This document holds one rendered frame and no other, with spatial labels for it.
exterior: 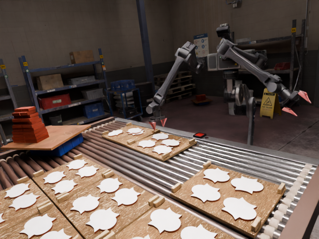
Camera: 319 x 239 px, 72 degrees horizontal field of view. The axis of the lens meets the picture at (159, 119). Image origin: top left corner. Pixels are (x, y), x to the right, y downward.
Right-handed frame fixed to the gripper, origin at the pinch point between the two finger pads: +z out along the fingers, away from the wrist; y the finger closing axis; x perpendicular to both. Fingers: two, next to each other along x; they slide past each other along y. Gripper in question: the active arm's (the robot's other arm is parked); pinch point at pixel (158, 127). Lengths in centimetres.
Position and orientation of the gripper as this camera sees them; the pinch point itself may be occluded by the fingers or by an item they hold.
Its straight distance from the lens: 176.0
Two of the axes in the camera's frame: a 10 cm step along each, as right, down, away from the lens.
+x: -6.6, -1.4, 7.4
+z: 1.3, 9.5, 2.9
